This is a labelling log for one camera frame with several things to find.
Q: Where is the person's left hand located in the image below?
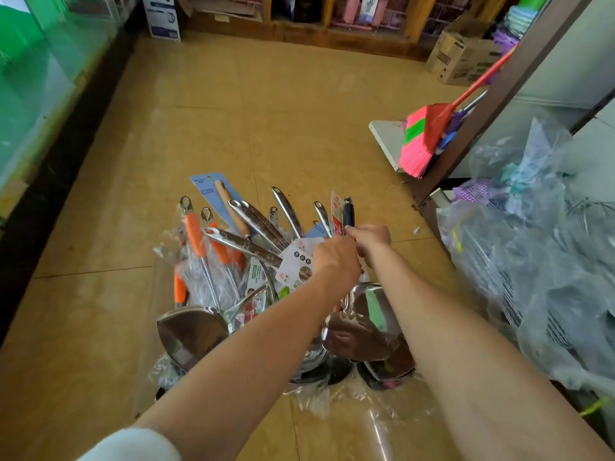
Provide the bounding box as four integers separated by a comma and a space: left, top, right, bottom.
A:
309, 235, 365, 296

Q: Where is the person's right hand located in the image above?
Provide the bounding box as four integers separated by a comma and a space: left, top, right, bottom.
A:
346, 223, 393, 271

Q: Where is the pile of packaged utensils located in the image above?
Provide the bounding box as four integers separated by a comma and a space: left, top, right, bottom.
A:
154, 185, 419, 411

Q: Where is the blue card utensil packet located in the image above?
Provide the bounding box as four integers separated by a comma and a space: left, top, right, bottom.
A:
190, 170, 253, 236
156, 281, 270, 373

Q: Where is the person's right forearm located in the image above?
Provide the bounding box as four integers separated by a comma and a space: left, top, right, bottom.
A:
370, 252, 615, 461

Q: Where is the person's left forearm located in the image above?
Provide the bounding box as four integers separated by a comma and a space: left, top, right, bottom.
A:
135, 275, 352, 461

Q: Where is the white flat board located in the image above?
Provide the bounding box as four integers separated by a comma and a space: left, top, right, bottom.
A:
370, 120, 409, 172

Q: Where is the pile of plastic wrapped utensils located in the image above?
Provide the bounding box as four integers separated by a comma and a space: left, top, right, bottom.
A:
437, 115, 615, 419

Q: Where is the red plastic rod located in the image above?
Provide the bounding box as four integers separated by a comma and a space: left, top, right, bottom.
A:
447, 43, 520, 116

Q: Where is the small brown cardboard box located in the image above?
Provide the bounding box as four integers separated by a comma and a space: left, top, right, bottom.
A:
425, 16, 505, 87

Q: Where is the wooden bookshelf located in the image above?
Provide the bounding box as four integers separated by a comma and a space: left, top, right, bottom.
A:
177, 0, 511, 61

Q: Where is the stack of plastic basins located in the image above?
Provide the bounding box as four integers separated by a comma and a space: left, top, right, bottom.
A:
495, 0, 554, 49

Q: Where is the white shirt sleeve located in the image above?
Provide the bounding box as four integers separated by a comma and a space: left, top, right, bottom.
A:
77, 427, 184, 461

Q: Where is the white blue printed box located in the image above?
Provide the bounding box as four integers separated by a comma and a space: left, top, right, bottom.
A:
141, 0, 182, 41

